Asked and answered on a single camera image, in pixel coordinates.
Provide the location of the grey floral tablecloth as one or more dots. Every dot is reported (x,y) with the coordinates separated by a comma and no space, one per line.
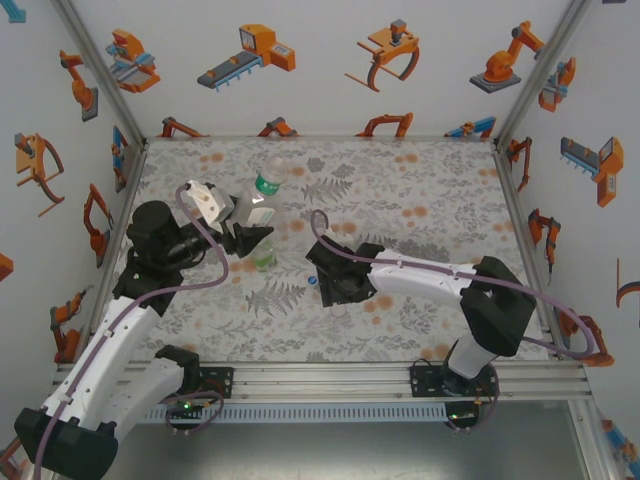
(300,325)

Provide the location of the long aluminium base rail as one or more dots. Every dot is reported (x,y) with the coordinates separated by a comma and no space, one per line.
(325,382)

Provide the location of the milling machine wall sticker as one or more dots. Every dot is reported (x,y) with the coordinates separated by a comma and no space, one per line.
(132,65)
(555,95)

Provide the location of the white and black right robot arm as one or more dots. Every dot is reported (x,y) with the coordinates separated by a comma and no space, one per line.
(425,272)

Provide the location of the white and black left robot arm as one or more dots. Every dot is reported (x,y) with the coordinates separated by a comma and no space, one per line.
(100,360)

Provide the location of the conveyor machine wall sticker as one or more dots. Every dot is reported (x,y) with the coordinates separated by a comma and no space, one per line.
(607,170)
(270,50)

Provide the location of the blue conveyor wall sticker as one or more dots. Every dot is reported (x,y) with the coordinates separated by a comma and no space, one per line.
(120,160)
(620,445)

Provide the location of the aluminium table edge rail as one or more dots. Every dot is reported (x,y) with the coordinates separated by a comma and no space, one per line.
(134,170)
(504,167)
(325,137)

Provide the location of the blue bottle cap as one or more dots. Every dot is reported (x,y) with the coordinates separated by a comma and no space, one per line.
(312,281)

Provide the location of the white bottle cap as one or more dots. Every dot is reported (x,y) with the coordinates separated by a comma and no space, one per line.
(341,311)

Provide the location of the orange claw wall sticker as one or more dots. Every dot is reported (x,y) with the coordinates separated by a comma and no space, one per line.
(627,292)
(395,42)

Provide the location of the black controller board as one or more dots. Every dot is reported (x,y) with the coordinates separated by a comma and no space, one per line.
(462,416)
(185,410)

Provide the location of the aluminium frame post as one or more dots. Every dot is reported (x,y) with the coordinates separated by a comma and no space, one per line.
(597,455)
(103,75)
(554,50)

